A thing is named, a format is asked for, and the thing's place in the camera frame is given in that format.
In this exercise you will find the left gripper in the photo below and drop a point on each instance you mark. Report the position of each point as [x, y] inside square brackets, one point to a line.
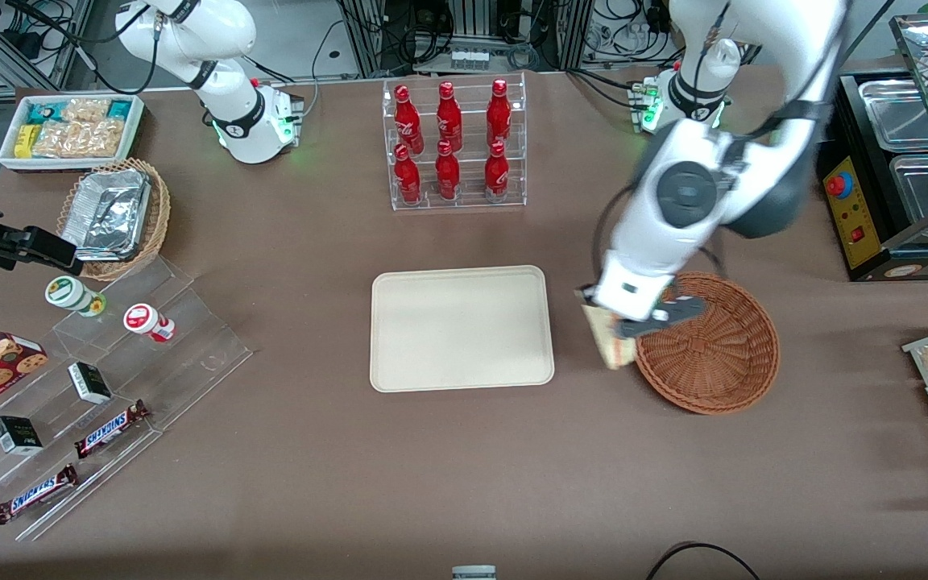
[587, 287]

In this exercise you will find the triangular sandwich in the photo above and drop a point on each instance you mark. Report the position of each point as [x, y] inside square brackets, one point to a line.
[613, 352]

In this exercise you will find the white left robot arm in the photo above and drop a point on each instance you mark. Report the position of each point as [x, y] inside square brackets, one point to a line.
[754, 80]

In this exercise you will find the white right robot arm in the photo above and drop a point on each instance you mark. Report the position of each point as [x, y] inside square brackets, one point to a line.
[230, 40]

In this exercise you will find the brown wicker basket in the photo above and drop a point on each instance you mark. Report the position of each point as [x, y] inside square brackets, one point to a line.
[714, 362]

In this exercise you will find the light wicker basket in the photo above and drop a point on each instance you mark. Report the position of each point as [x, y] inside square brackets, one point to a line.
[159, 213]

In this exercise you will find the beige plastic tray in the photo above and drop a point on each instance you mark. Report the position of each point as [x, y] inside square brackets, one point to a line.
[461, 329]

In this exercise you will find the green lid yogurt cup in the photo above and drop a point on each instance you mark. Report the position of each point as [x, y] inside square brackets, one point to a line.
[68, 292]

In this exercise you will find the stack of foil trays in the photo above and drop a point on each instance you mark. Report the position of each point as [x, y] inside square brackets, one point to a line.
[105, 213]

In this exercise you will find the white plastic snack bin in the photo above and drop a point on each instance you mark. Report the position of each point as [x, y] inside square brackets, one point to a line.
[6, 153]

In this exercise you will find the yellow snack pack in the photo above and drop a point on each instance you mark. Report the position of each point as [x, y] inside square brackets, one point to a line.
[24, 141]

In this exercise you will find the large clear cracker bag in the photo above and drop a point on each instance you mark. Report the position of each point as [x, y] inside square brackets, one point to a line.
[77, 139]

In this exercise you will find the red lid yogurt cup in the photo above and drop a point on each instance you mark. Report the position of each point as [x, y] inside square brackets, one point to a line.
[142, 319]

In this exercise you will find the teal snack pack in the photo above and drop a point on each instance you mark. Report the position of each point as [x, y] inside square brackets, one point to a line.
[119, 109]
[45, 112]

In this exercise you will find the small black carton box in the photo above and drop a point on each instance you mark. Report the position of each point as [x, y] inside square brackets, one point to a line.
[89, 383]
[17, 435]

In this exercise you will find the small clear cracker bag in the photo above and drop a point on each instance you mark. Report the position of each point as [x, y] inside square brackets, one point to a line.
[85, 110]

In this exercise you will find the clear acrylic stepped shelf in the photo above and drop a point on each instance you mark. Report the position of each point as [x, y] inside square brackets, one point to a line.
[190, 354]

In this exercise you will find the Snickers chocolate bar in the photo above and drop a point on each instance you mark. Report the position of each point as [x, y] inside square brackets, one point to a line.
[109, 429]
[33, 495]

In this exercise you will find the black hot food display machine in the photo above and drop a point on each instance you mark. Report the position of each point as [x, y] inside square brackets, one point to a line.
[855, 217]

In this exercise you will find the red cola bottle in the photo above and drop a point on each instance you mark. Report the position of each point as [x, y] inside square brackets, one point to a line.
[408, 121]
[499, 114]
[407, 179]
[496, 176]
[449, 119]
[448, 176]

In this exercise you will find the clear acrylic bottle rack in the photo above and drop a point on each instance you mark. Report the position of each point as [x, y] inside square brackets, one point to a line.
[468, 201]

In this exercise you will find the small grey metal block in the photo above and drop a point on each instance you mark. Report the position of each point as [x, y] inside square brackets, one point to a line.
[474, 573]

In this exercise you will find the aluminium frame rack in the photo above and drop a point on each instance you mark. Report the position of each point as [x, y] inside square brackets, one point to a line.
[464, 24]

